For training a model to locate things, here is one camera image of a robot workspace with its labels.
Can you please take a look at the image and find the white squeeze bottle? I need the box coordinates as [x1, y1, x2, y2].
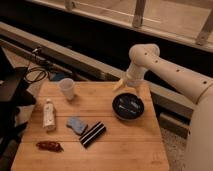
[43, 99, 56, 132]

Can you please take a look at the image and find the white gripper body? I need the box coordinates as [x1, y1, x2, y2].
[125, 63, 146, 87]

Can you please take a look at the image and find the wooden table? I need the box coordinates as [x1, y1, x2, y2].
[12, 82, 169, 171]

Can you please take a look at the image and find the black white striped block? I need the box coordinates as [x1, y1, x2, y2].
[79, 122, 106, 148]

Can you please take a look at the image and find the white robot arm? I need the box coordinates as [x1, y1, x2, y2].
[114, 44, 213, 171]

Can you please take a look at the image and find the black round bowl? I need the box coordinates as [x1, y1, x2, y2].
[112, 93, 144, 120]

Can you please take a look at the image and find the black cable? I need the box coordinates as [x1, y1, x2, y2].
[23, 46, 54, 84]

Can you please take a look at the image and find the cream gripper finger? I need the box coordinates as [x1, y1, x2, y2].
[113, 79, 125, 92]
[135, 86, 141, 98]

